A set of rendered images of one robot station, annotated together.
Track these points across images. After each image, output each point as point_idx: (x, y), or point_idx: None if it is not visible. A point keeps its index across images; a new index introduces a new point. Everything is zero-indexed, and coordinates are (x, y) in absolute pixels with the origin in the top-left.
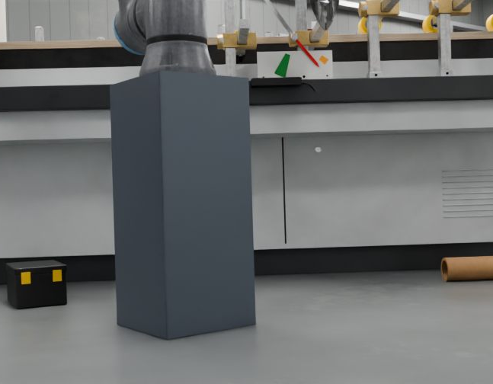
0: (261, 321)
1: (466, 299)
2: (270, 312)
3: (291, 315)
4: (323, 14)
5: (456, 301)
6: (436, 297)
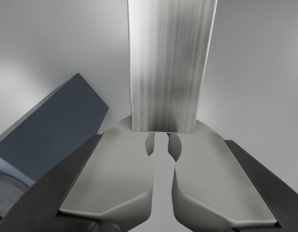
0: (111, 102)
1: (226, 66)
2: (114, 80)
3: (125, 90)
4: (149, 156)
5: (216, 72)
6: (213, 56)
